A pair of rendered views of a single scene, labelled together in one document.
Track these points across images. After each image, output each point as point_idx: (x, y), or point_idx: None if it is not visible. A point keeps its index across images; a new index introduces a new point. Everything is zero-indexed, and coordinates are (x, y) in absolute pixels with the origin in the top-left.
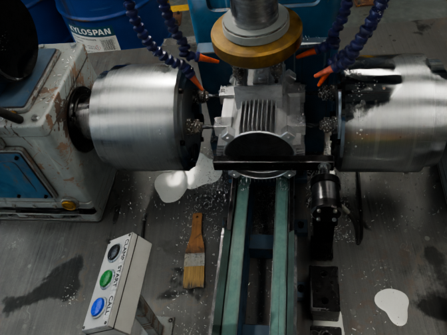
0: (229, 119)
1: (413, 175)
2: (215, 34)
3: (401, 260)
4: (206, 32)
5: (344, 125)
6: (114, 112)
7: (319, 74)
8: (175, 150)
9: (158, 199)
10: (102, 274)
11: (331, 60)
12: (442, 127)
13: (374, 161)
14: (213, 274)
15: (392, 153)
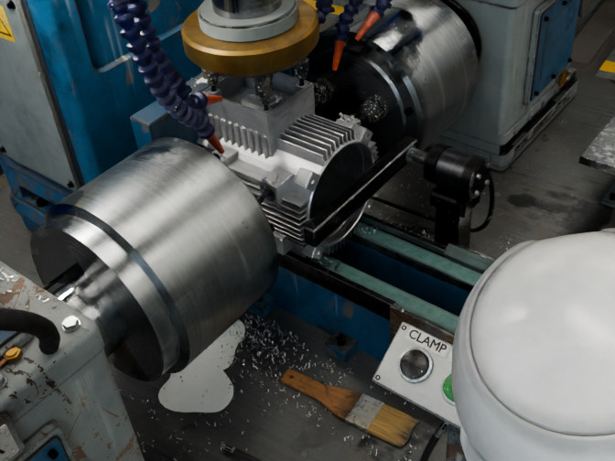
0: (278, 170)
1: (409, 163)
2: (218, 48)
3: (510, 224)
4: (98, 114)
5: (410, 81)
6: (164, 241)
7: (363, 32)
8: (273, 242)
9: (206, 415)
10: (445, 390)
11: (343, 24)
12: (468, 40)
13: (444, 113)
14: (404, 401)
15: (454, 91)
